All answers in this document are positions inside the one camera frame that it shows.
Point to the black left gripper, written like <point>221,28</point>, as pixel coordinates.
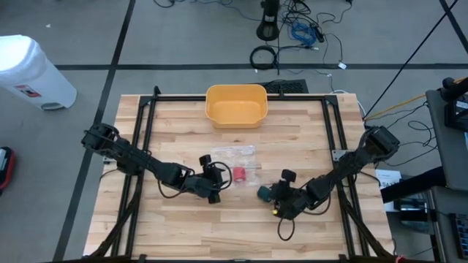
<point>204,182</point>

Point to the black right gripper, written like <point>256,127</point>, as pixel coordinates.
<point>292,201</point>

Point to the green bandage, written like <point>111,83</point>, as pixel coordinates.
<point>264,193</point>

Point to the red bandage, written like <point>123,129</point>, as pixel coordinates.
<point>240,174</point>

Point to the clear plastic zip bag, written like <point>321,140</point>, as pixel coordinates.
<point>234,155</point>

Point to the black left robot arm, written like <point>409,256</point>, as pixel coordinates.
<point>128,157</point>

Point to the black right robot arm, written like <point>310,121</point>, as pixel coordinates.
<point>347,164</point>

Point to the silver mounting plate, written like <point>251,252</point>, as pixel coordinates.
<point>339,155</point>

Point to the yellow plastic bin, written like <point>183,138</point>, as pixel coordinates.
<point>236,109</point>

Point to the black keyboard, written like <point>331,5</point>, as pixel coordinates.
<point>289,87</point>

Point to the white printed box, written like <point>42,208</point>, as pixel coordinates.
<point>389,179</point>

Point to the black flat bar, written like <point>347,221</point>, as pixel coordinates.
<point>413,184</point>

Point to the small white adapter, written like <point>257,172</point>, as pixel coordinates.
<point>342,65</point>

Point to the black stand base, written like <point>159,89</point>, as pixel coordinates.
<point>268,29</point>

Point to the grey desk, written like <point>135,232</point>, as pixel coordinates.
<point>449,153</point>

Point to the thin black slanted pole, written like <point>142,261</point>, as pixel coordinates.
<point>411,58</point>

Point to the black desk device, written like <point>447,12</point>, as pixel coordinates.
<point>457,113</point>

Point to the red and black case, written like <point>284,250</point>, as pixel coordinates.
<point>5,168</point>

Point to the white trash can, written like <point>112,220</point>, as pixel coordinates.
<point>33,73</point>

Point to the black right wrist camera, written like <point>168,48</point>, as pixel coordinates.
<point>289,175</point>

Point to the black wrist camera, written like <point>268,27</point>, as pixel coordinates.
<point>289,175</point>
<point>205,161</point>

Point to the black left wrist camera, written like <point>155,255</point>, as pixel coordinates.
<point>205,161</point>

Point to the black aluminium table frame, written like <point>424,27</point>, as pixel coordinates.
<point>183,98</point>

